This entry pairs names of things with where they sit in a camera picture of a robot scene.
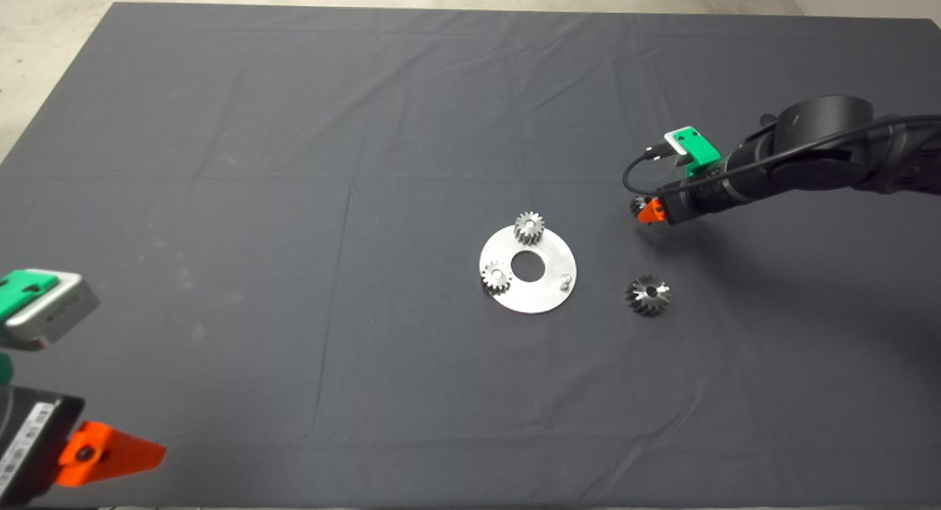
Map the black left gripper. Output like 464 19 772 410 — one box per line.
0 384 167 508

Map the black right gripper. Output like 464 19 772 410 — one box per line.
637 163 737 226

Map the large steel gear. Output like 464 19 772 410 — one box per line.
625 275 671 317

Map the round metal plate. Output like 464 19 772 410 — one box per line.
479 226 578 315

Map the dark grey table cloth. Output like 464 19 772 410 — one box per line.
0 1 941 508

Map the black right camera cable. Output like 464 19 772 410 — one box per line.
622 113 941 199

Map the right wrist camera green mount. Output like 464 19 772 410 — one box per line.
644 126 722 177

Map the wrist camera green mount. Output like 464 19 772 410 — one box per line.
644 126 722 177
0 267 101 384

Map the left wrist camera green mount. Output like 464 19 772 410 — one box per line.
0 267 101 384

